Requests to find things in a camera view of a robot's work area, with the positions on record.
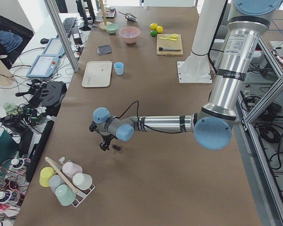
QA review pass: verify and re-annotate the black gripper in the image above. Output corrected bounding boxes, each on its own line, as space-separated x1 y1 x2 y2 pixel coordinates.
97 132 114 151

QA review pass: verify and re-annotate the dark cherries pair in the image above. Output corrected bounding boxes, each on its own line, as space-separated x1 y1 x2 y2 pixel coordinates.
112 144 121 154

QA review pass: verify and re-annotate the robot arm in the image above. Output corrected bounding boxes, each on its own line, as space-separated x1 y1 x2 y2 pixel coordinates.
89 0 280 150

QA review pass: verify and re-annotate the pink cup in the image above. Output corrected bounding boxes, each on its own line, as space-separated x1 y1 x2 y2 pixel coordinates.
62 161 83 179

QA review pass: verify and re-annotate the white cup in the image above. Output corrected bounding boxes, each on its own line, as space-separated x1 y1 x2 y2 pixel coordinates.
72 173 93 190

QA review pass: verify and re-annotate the grey cup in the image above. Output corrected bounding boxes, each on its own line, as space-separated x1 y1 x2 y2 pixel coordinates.
49 175 64 193

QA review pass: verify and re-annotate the mint green cup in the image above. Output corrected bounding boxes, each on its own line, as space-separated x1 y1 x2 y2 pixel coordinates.
55 184 76 206

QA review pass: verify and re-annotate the yellow cup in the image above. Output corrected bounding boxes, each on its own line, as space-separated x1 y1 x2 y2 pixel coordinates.
39 167 55 187

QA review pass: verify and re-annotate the blue plastic cup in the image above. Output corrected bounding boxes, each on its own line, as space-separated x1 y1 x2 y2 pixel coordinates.
114 62 124 76

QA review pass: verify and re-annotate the clear ice cubes pile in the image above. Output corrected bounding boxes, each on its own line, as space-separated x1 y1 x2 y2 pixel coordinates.
120 30 139 39

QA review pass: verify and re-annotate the wooden cup tree stand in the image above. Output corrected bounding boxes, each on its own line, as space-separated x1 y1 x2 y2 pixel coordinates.
96 0 111 30

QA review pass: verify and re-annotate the metal ice scoop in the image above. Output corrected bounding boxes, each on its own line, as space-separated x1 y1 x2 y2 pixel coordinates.
119 11 137 22

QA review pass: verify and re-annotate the cream rabbit tray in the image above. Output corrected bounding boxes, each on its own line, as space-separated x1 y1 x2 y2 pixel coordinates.
82 61 112 88

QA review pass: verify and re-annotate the grey folded cloth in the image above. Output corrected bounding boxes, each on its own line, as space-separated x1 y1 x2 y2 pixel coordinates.
97 45 112 55

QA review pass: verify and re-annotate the teach pendant upper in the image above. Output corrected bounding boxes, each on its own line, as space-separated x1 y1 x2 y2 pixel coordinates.
26 54 59 78

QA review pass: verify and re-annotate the pink bowl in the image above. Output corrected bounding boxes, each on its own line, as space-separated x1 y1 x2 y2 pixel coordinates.
119 26 141 44

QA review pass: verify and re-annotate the wooden cutting board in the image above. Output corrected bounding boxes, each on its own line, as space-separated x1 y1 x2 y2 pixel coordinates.
156 34 183 56

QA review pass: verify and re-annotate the green bowl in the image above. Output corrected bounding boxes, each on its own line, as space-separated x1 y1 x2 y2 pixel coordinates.
106 23 119 34

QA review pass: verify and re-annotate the black monitor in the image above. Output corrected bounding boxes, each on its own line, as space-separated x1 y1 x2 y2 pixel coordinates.
75 0 96 31

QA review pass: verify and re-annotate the green lime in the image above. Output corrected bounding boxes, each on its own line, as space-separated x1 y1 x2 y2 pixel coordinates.
150 30 157 37

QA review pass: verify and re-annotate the yellow plastic knife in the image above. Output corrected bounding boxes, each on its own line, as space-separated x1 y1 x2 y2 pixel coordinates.
159 37 177 41

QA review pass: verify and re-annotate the black keyboard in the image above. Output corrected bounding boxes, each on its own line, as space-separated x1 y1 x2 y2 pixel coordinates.
62 17 76 38

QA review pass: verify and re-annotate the yellow lemon lower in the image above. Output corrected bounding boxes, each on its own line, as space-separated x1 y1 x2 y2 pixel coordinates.
156 26 164 33

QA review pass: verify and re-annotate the yellow lemon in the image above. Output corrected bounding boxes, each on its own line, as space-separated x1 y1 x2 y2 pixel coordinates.
156 26 164 33
149 23 158 31

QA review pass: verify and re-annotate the yellow lemon upper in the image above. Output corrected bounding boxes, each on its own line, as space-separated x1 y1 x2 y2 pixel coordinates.
149 23 158 31

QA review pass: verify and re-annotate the lemon slice right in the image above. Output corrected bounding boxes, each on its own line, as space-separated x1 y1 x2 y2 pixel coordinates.
171 33 178 39

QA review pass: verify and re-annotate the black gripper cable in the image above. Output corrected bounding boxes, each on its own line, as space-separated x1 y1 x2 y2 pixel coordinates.
89 100 183 134

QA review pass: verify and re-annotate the white wire cup rack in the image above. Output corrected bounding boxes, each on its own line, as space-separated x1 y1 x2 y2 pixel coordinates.
45 157 95 208

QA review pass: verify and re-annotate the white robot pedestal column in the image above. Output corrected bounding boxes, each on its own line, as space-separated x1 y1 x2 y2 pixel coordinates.
177 0 227 83

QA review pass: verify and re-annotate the aluminium frame post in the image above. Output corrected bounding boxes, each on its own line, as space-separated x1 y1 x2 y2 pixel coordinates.
44 0 79 73

